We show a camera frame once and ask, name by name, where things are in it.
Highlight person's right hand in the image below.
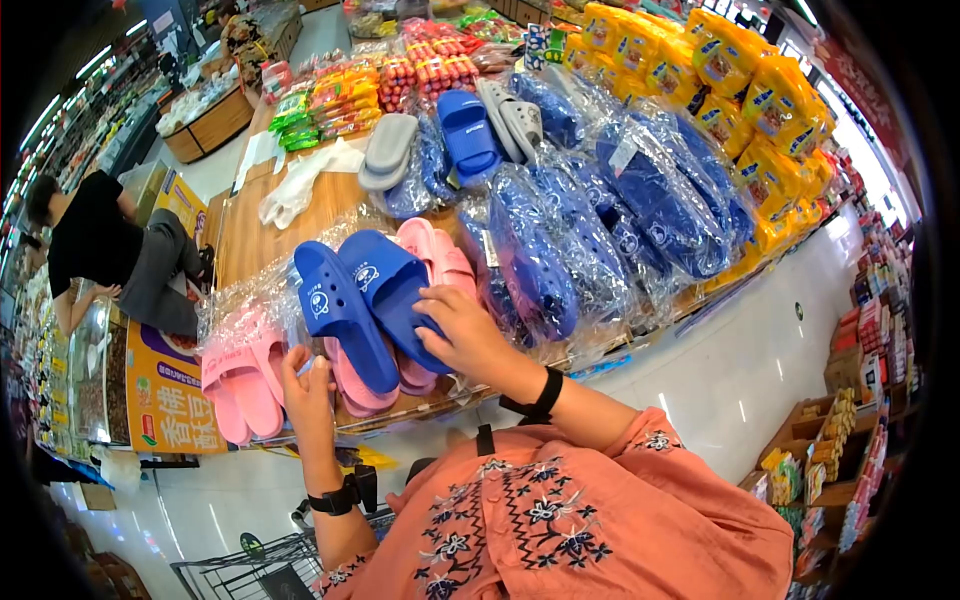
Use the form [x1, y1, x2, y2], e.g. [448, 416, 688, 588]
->
[412, 285, 538, 399]

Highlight person's left hand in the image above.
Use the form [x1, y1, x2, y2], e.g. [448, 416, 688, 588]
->
[281, 345, 341, 481]

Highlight person's left index finger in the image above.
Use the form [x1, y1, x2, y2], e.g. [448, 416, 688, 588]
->
[281, 345, 312, 395]

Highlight person's right fingers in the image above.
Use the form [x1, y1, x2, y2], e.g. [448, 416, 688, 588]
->
[412, 285, 470, 324]

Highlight person's right thumb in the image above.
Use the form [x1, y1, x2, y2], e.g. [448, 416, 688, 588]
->
[414, 324, 459, 366]

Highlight person's left thumb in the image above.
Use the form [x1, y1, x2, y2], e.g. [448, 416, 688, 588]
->
[309, 354, 337, 399]

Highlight blue slipper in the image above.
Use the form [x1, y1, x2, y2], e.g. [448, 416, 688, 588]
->
[336, 228, 453, 376]
[293, 240, 401, 396]

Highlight bagged pair of pink slippers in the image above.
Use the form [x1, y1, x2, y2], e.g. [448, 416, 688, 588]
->
[196, 296, 294, 448]

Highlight black wrist band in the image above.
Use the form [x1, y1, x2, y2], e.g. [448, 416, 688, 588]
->
[498, 365, 566, 426]
[306, 464, 380, 518]

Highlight wooden display table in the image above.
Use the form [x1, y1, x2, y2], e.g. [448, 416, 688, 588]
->
[201, 90, 759, 444]

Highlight pair of plain grey slippers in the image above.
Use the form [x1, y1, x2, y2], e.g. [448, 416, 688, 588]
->
[357, 112, 420, 193]

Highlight pair of unbagged blue slippers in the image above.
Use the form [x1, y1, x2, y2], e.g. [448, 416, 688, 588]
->
[436, 89, 503, 189]

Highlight white plastic bags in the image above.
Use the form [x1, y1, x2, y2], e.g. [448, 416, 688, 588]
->
[258, 138, 367, 231]

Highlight pile of bagged blue slippers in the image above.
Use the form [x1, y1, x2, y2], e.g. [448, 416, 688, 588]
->
[373, 71, 760, 350]

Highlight pair of holed grey slippers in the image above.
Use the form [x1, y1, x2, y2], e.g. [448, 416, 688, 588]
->
[475, 76, 544, 165]

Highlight metal shopping cart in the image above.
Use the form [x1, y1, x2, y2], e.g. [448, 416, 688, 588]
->
[170, 504, 399, 600]

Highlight stack of orange yellow packets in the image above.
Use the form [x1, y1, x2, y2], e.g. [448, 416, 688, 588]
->
[307, 58, 384, 141]

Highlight stack of green packets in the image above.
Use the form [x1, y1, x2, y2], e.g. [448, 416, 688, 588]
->
[267, 89, 321, 153]

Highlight pile of red sausage packs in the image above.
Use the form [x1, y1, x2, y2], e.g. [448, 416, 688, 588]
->
[377, 18, 485, 115]

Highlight small cardboard box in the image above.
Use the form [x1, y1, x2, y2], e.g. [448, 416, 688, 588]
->
[78, 482, 118, 513]

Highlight person's body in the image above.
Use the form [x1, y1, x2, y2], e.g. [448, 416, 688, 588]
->
[311, 407, 796, 600]

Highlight round wooden display bin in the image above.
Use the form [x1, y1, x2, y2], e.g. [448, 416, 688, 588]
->
[154, 69, 257, 165]

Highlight full shop shelf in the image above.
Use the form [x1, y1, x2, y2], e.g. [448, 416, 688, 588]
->
[738, 206, 925, 600]
[0, 15, 175, 226]

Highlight pile of yellow snack packets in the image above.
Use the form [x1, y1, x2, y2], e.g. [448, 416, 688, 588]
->
[561, 2, 839, 295]

